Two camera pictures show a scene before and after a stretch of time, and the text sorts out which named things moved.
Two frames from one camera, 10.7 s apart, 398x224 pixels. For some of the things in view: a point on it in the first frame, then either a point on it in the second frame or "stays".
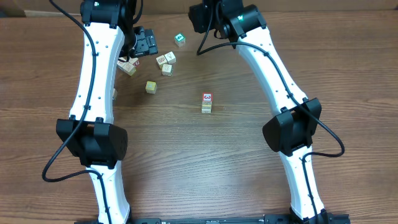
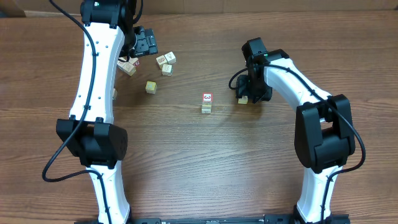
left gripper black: (145, 42) stays
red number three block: (208, 96) stays
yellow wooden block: (129, 68) stays
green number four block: (180, 39) to (244, 100)
